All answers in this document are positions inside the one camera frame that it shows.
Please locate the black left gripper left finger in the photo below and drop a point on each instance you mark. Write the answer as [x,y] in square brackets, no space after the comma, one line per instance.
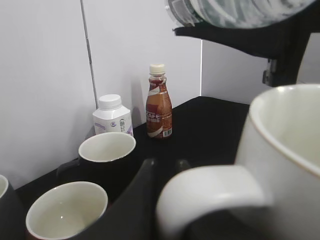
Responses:
[132,216]

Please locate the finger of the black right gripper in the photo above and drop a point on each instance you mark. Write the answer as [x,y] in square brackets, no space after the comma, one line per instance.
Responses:
[283,44]

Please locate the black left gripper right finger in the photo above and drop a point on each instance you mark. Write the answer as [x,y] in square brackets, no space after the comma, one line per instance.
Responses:
[181,168]

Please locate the clear plastic bottle with label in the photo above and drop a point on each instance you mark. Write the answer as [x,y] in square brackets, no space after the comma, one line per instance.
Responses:
[233,14]

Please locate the white ceramic mug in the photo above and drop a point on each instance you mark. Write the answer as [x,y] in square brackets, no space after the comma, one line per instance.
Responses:
[274,183]

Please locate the brown coffee drink bottle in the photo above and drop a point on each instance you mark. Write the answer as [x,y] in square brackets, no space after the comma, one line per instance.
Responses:
[158,106]

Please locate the black mug white interior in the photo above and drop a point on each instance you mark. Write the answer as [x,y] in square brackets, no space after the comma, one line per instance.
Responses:
[107,159]

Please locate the dark red mug white interior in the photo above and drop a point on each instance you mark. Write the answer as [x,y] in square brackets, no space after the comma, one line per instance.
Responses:
[66,210]

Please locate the white milk bottle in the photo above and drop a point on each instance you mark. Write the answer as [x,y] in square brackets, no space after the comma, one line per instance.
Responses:
[112,116]

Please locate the black mug at left edge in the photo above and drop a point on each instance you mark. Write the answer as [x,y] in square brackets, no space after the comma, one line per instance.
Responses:
[12,214]

